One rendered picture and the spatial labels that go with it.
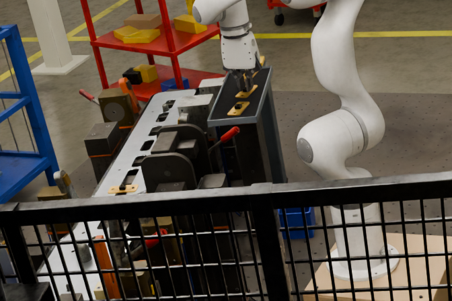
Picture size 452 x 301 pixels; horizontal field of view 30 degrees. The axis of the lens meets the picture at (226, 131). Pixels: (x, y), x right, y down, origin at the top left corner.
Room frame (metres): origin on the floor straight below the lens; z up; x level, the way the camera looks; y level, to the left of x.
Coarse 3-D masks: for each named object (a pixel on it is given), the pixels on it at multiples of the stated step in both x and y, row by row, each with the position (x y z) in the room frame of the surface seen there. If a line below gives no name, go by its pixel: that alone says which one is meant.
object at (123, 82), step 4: (120, 80) 2.71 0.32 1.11; (124, 80) 2.71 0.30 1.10; (128, 80) 2.72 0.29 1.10; (120, 84) 2.71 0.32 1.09; (124, 84) 2.70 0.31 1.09; (128, 84) 2.71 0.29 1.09; (124, 88) 2.70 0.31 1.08; (128, 88) 2.71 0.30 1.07; (124, 92) 2.70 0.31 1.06; (128, 92) 2.70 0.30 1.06; (132, 92) 2.72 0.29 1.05; (132, 96) 2.71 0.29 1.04; (132, 100) 2.70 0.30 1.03; (136, 100) 2.72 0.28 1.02; (132, 104) 2.70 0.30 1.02; (136, 104) 2.71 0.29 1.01; (136, 108) 2.70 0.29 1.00; (140, 108) 2.72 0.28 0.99; (136, 112) 2.70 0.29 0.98
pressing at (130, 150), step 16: (160, 96) 2.76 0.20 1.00; (176, 96) 2.73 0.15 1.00; (144, 112) 2.65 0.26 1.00; (160, 112) 2.62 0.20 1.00; (176, 112) 2.59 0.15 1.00; (144, 128) 2.51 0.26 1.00; (128, 144) 2.41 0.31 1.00; (128, 160) 2.30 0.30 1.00; (112, 176) 2.21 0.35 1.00; (96, 192) 2.13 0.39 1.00; (128, 192) 2.09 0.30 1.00; (144, 192) 2.07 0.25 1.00; (80, 224) 1.96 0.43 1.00; (96, 224) 1.94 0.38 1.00; (64, 240) 1.90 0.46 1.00; (48, 256) 1.84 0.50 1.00; (64, 256) 1.82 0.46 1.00; (64, 288) 1.67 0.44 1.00; (80, 288) 1.66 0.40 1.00
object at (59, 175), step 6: (54, 174) 2.09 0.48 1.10; (60, 174) 2.08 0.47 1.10; (66, 174) 2.09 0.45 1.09; (54, 180) 2.08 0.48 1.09; (60, 180) 2.07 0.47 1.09; (66, 180) 2.08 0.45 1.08; (60, 186) 2.07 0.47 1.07; (66, 186) 2.07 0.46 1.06; (72, 186) 2.10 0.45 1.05; (66, 192) 2.07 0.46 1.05; (72, 192) 2.09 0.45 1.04; (72, 198) 2.07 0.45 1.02
